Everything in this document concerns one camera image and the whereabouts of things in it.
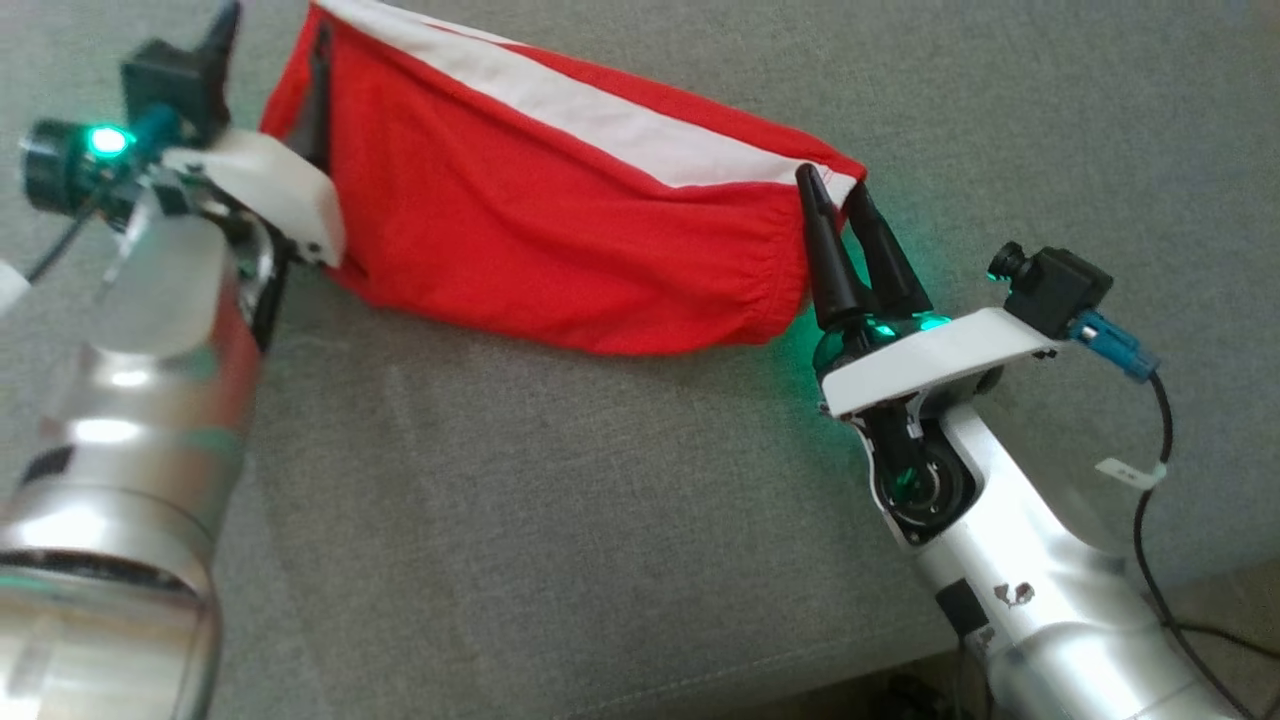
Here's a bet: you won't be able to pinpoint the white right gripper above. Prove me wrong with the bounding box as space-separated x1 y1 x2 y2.
794 162 1063 421

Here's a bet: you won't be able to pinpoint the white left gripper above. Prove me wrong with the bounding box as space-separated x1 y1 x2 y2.
163 24 348 268

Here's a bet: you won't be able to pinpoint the red shorts with white stripe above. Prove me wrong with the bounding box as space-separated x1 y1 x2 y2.
257 0 869 359

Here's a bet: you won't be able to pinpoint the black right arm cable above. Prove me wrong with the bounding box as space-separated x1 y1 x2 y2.
1068 308 1280 720

